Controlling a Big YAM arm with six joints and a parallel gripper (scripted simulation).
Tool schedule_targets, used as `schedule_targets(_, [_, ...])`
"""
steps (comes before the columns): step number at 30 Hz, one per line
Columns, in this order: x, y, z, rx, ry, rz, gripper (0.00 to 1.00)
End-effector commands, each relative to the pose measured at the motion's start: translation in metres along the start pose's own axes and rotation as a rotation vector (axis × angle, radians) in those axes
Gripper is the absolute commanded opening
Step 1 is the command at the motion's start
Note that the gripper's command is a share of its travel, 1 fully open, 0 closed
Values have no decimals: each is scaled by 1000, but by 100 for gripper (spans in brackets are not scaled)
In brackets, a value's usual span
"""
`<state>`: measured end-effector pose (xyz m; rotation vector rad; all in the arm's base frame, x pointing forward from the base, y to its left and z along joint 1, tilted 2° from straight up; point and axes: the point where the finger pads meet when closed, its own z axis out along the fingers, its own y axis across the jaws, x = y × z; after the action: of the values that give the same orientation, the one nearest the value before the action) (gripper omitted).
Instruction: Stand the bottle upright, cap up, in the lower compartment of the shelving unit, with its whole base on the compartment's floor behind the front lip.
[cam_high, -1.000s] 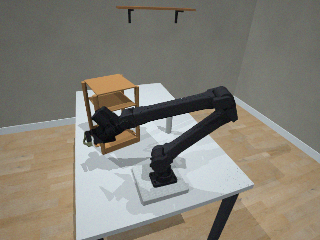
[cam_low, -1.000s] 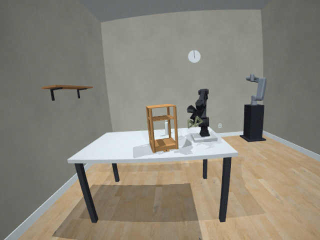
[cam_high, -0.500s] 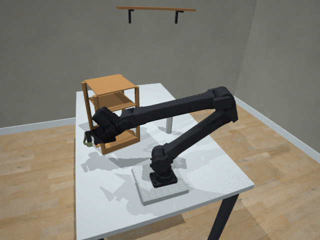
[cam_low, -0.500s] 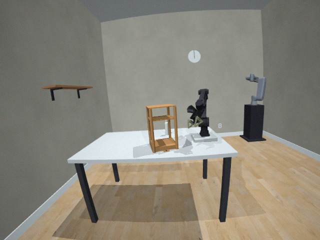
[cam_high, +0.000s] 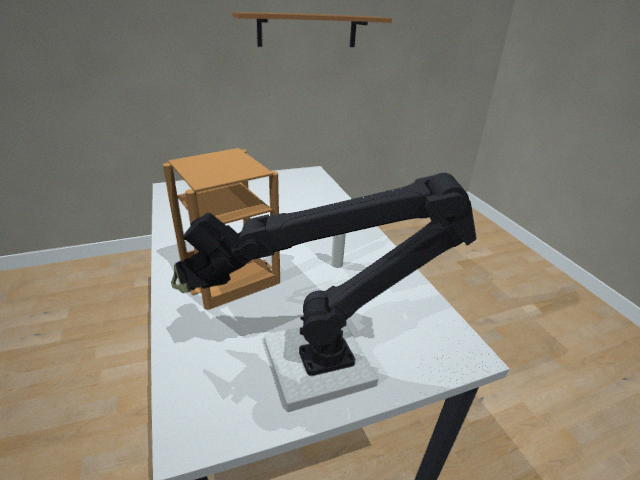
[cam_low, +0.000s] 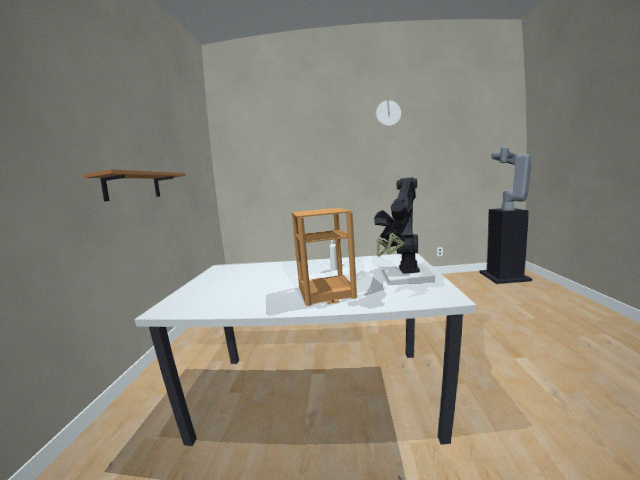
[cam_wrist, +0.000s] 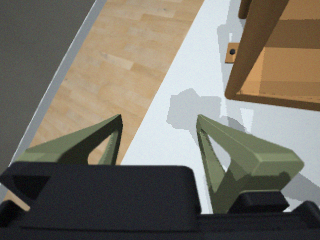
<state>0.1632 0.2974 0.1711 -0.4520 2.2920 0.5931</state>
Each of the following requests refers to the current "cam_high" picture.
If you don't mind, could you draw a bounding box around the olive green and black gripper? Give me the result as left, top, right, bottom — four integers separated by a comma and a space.
171, 255, 231, 293

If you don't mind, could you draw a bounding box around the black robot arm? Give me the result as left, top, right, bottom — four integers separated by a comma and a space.
183, 173, 476, 376

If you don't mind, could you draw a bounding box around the grey bottle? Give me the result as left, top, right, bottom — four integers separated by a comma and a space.
331, 233, 346, 268

